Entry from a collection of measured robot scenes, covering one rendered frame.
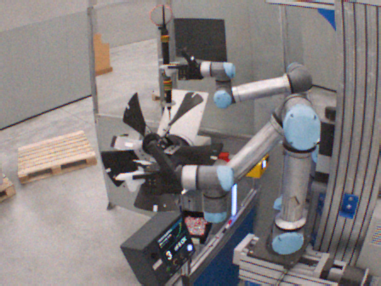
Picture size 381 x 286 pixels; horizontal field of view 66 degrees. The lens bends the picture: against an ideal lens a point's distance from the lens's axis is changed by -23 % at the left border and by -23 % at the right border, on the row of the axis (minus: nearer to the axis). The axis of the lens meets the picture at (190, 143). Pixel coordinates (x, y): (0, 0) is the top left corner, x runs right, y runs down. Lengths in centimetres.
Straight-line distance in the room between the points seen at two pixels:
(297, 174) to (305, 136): 14
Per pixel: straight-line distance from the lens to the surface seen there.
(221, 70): 169
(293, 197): 113
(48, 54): 723
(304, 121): 100
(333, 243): 156
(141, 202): 192
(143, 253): 116
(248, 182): 270
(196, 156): 186
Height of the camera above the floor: 200
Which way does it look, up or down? 24 degrees down
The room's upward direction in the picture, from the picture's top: 3 degrees counter-clockwise
